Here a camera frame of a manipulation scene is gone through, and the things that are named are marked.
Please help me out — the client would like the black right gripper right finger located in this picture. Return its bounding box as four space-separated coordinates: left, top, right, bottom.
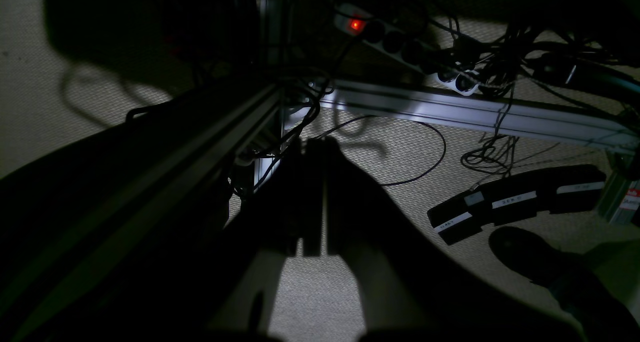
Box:
325 138 501 341

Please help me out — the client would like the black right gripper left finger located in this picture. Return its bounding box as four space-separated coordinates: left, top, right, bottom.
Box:
209 138 322 341

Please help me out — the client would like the black foot pedal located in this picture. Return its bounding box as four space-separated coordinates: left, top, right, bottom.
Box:
427 164 607 245

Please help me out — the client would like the black shoe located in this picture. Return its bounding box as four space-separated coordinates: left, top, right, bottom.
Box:
488 226 640 341

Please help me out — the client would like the white power strip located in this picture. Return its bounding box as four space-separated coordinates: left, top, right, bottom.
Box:
334 4 480 97

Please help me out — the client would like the thin black floor cable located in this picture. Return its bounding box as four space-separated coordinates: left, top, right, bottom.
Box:
312 114 447 187

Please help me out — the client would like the aluminium frame rail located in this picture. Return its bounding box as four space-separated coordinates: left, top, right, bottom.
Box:
320 80 639 155

